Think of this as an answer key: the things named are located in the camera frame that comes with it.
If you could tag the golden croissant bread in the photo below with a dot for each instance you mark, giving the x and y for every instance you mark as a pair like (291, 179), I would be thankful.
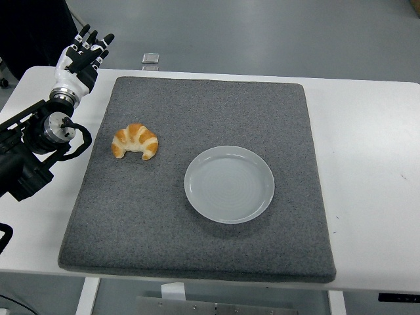
(138, 138)

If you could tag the person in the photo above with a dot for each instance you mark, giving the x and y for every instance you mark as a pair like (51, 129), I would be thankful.
(33, 33)

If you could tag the light grey round plate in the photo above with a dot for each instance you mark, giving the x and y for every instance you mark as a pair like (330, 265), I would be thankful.
(229, 185)

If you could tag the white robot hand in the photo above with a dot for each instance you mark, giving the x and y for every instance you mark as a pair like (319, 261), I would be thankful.
(70, 77)

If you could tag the grey metal plate with screws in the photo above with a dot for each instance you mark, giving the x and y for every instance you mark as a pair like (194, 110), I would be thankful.
(210, 308)

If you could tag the black table control panel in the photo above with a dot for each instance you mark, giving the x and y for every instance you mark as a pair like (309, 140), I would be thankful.
(398, 297)

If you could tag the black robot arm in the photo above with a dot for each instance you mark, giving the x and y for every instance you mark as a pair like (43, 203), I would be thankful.
(19, 164)

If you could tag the grey felt mat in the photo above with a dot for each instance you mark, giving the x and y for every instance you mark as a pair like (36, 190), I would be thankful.
(147, 223)

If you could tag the beige object corner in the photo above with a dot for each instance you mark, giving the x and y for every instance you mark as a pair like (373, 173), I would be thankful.
(416, 6)

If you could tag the small silver floor box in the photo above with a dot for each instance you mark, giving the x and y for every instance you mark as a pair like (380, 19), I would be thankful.
(151, 58)

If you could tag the white table leg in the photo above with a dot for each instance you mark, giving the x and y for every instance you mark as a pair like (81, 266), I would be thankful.
(337, 303)
(87, 297)

